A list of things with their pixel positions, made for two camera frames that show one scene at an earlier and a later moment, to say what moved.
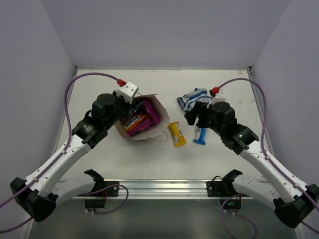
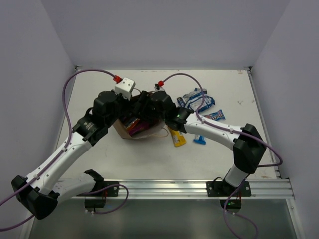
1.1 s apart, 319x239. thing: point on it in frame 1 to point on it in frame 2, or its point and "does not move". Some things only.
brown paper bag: [155, 130] does not move
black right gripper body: [206, 119] to [149, 112]
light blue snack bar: [200, 136] does not move
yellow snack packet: [178, 137] does not move
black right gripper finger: [191, 117] to [139, 108]
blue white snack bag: [188, 100] does not move
